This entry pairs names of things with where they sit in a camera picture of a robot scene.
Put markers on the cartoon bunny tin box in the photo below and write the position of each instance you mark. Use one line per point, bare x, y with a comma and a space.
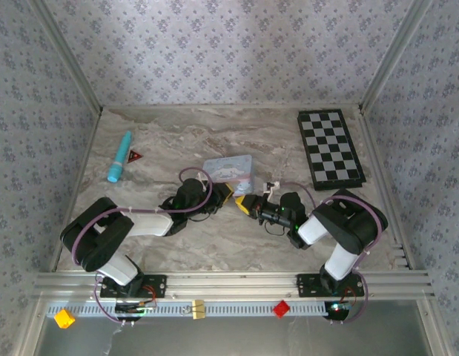
229, 172

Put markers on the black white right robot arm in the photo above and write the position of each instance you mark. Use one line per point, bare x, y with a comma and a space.
347, 222

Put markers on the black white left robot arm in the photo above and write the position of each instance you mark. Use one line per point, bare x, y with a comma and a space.
99, 237

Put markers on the black grey chessboard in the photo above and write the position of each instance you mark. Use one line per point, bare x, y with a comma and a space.
329, 148

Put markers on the red black triangle piece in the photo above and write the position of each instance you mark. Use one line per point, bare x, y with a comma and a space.
133, 157

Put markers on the teal flashlight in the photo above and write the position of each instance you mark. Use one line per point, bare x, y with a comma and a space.
119, 157

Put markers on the red toy block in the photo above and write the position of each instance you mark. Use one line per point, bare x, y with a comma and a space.
281, 309

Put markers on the tan wooden clip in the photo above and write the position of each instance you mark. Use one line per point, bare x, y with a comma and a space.
198, 309

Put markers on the right controller board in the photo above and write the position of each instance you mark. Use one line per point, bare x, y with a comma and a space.
338, 310

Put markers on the controller board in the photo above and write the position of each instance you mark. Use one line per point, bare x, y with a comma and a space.
134, 308
338, 310

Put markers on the left controller board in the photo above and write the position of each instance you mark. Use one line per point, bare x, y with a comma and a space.
134, 308

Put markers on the orange toy block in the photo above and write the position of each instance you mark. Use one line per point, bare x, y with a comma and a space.
64, 319

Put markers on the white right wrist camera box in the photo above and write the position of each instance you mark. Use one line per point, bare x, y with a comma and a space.
272, 187

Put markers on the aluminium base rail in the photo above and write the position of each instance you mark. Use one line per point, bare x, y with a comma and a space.
233, 283

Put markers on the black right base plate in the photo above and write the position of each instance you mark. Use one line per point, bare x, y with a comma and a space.
305, 285

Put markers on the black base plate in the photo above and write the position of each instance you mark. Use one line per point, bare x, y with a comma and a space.
158, 285
305, 285

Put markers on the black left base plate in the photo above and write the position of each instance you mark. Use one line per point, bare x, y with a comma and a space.
158, 285

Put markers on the aluminium side rail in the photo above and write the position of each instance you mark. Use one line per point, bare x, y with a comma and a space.
375, 155

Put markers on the aluminium frame post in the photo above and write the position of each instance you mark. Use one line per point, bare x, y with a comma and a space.
393, 55
67, 55

